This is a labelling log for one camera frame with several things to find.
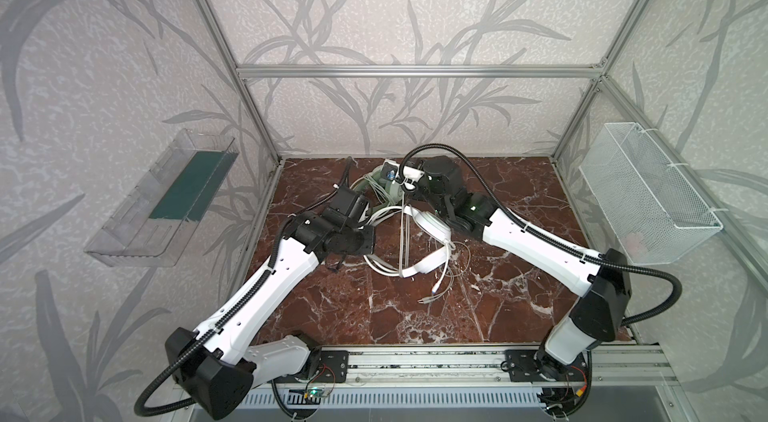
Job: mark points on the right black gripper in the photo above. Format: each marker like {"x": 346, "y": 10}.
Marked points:
{"x": 417, "y": 191}

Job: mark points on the mint green headphones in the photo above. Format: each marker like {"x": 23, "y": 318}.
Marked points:
{"x": 384, "y": 191}

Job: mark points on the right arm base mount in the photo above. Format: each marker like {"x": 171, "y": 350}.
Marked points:
{"x": 523, "y": 365}

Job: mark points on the white wire mesh basket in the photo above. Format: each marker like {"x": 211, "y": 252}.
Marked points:
{"x": 654, "y": 210}

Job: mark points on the clear plastic wall bin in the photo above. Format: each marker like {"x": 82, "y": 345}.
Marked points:
{"x": 157, "y": 220}

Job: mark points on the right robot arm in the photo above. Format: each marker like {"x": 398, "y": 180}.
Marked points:
{"x": 600, "y": 280}

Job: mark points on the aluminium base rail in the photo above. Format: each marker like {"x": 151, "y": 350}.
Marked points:
{"x": 473, "y": 365}

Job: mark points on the aluminium frame crossbar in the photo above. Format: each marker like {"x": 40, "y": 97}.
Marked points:
{"x": 256, "y": 72}

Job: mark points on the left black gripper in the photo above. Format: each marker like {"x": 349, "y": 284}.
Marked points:
{"x": 358, "y": 206}

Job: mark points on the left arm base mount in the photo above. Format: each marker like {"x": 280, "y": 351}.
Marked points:
{"x": 324, "y": 365}

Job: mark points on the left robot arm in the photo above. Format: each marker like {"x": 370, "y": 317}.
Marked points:
{"x": 214, "y": 365}

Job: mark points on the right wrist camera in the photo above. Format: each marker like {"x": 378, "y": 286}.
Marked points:
{"x": 406, "y": 177}

